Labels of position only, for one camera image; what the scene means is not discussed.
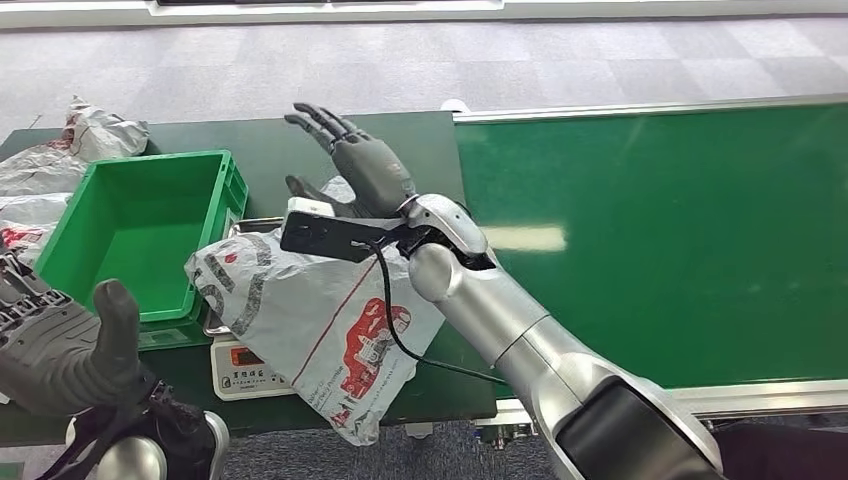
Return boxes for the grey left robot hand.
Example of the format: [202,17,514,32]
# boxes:
[0,248,157,419]

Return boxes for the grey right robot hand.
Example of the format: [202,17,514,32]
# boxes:
[284,102,419,220]

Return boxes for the grey plastic mailer package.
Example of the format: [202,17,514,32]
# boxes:
[184,175,446,447]

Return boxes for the green conveyor belt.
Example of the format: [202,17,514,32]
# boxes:
[453,92,848,452]

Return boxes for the grey mailer bag red print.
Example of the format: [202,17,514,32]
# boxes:
[0,193,74,266]

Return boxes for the green plastic bin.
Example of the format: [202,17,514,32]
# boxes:
[34,150,250,350]

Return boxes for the flat grey mailer bag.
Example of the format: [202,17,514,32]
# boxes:
[0,145,91,197]

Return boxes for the white electronic scale steel tray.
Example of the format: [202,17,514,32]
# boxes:
[201,217,299,403]

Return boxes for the crumpled grey mailer bag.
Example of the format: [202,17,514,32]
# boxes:
[62,95,151,164]

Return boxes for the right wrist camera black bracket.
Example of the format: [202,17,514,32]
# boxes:
[280,197,415,265]

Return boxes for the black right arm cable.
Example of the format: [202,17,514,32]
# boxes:
[367,241,508,387]

